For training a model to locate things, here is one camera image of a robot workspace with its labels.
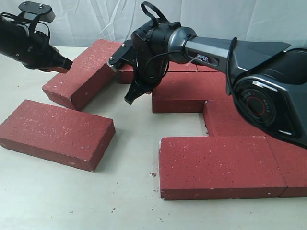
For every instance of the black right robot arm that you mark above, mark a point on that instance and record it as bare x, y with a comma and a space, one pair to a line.
266, 80

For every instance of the red brick front row large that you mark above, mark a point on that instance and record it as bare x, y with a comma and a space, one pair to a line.
202, 168

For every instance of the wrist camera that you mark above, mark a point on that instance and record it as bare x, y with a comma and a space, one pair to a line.
35, 11
125, 54

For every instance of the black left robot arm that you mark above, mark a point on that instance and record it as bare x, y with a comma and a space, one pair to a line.
6, 25

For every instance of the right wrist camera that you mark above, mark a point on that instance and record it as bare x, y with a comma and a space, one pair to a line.
125, 54

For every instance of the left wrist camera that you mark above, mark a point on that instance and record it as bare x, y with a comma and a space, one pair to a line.
35, 11

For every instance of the red brick third row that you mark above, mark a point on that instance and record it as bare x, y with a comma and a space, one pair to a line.
222, 119

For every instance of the red brick front right edge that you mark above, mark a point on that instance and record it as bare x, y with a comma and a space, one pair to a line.
292, 162

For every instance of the red brick back row right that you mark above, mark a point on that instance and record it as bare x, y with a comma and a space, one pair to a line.
205, 69

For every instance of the red brick back row left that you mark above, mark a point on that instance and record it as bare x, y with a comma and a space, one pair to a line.
126, 74

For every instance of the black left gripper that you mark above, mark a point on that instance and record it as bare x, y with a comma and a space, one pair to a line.
34, 52

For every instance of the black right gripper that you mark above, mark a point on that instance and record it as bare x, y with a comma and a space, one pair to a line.
148, 76

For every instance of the angled red brick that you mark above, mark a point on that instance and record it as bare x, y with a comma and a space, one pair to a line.
88, 75

